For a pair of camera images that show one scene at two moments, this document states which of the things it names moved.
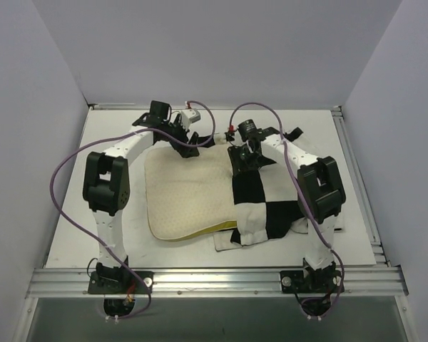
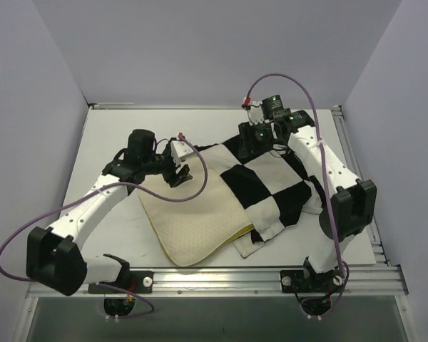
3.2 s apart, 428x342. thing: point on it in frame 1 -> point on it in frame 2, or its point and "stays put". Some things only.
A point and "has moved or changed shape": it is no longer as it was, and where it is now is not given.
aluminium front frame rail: x=221 y=281 stays put
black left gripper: x=180 y=134 -> x=173 y=172
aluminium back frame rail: x=114 y=105 stays put
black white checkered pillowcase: x=267 y=203 has moved or changed shape
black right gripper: x=242 y=155 -> x=248 y=143
